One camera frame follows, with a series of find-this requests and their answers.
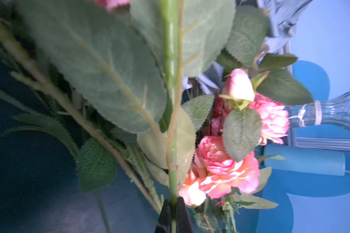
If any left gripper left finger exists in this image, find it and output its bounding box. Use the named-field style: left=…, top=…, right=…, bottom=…
left=155, top=200, right=172, bottom=233

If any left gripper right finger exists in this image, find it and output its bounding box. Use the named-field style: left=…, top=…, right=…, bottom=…
left=176, top=197, right=193, bottom=233

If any light blue cylinder vase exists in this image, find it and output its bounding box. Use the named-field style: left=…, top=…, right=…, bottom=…
left=263, top=144, right=346, bottom=176

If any clear glass vase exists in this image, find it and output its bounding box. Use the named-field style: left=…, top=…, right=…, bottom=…
left=285, top=91, right=350, bottom=131

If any pile of pink roses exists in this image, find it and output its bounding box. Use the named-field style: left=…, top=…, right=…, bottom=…
left=0, top=1, right=313, bottom=233

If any grey blue artificial flower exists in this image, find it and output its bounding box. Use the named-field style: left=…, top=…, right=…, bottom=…
left=183, top=0, right=311, bottom=97

